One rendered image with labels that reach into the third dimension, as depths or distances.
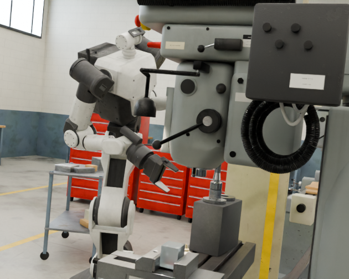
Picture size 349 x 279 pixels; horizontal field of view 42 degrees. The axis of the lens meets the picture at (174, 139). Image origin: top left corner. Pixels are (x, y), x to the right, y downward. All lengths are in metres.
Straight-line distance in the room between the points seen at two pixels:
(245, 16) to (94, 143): 0.92
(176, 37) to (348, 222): 0.69
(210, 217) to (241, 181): 1.48
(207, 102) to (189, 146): 0.14
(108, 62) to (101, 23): 10.32
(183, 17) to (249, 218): 2.07
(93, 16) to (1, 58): 2.55
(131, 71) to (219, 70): 0.69
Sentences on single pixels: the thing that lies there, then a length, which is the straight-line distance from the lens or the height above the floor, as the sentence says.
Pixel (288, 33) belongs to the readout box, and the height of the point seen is 1.66.
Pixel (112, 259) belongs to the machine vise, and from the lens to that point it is 1.37.
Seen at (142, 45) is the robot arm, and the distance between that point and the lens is 2.20.
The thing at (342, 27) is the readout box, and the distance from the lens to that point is 1.02.
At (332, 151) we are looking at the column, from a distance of 1.20.
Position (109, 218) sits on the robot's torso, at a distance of 2.07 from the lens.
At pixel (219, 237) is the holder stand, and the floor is 1.03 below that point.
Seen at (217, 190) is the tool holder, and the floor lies 1.20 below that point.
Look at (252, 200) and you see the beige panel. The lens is 3.18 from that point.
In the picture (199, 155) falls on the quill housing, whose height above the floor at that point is 1.35.
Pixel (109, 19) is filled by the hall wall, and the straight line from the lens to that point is 12.20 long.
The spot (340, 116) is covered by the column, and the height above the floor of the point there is 1.50.
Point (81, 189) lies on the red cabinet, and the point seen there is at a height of 0.22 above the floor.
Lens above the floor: 1.46
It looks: 3 degrees down
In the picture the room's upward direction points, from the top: 6 degrees clockwise
